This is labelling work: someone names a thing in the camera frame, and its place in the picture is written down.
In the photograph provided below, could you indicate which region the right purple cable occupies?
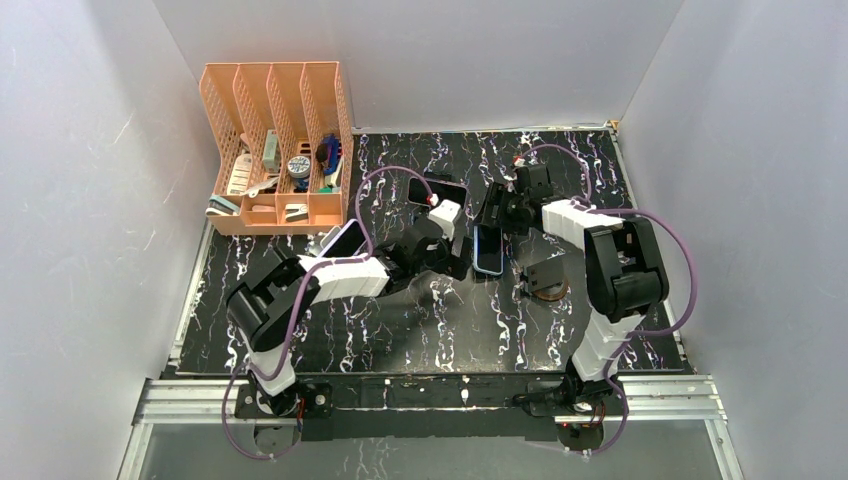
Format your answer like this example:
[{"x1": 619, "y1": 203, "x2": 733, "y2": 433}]
[{"x1": 513, "y1": 143, "x2": 700, "y2": 456}]

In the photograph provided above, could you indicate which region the round blue white tape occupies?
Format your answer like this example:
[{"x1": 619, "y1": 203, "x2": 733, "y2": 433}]
[{"x1": 285, "y1": 155, "x2": 312, "y2": 180}]

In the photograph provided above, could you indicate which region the white stapler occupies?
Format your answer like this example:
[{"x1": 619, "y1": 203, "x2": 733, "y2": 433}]
[{"x1": 284, "y1": 203, "x2": 309, "y2": 223}]

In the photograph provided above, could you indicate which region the orange plastic file organizer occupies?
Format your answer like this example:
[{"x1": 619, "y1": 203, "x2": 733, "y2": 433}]
[{"x1": 199, "y1": 61, "x2": 354, "y2": 236}]

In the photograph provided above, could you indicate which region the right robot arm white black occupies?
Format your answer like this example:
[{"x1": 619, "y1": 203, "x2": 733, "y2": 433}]
[{"x1": 475, "y1": 161, "x2": 669, "y2": 415}]

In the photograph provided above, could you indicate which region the purple cable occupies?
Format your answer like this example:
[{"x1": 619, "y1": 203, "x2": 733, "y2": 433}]
[
  {"x1": 220, "y1": 165, "x2": 440, "y2": 461},
  {"x1": 513, "y1": 143, "x2": 700, "y2": 456}
]

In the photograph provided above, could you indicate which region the blue black tool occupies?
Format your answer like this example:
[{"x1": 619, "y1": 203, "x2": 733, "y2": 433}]
[{"x1": 315, "y1": 134, "x2": 342, "y2": 176}]

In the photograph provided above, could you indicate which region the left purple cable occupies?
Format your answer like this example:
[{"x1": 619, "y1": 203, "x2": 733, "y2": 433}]
[{"x1": 220, "y1": 165, "x2": 440, "y2": 461}]

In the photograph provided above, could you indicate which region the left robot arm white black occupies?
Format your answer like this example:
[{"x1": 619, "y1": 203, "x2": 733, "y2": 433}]
[{"x1": 226, "y1": 218, "x2": 473, "y2": 417}]

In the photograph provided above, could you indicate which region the grey stand on wooden base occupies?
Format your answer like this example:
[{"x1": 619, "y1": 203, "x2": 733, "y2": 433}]
[{"x1": 520, "y1": 256, "x2": 569, "y2": 302}]

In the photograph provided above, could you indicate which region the phone with pink case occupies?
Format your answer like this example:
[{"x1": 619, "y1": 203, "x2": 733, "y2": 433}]
[{"x1": 407, "y1": 177, "x2": 468, "y2": 207}]

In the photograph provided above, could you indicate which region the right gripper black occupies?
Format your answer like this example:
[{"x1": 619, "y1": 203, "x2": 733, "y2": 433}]
[{"x1": 474, "y1": 182, "x2": 529, "y2": 236}]

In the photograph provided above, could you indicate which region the phone with purple case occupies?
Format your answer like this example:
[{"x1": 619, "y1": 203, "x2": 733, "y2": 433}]
[{"x1": 317, "y1": 218, "x2": 366, "y2": 258}]

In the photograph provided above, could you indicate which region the green white box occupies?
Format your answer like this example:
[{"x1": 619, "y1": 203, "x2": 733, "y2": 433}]
[{"x1": 262, "y1": 129, "x2": 281, "y2": 175}]

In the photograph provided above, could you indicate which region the white label tag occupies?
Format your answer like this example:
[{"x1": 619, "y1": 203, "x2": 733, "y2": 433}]
[{"x1": 225, "y1": 153, "x2": 253, "y2": 195}]

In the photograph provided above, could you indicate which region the phone with blue case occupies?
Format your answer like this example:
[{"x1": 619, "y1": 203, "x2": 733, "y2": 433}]
[{"x1": 472, "y1": 224, "x2": 504, "y2": 276}]

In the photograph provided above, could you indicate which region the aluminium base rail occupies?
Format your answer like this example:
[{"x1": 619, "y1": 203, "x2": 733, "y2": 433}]
[{"x1": 132, "y1": 374, "x2": 729, "y2": 444}]

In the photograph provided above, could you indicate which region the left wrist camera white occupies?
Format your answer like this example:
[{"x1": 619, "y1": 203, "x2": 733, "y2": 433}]
[{"x1": 427, "y1": 200, "x2": 463, "y2": 240}]

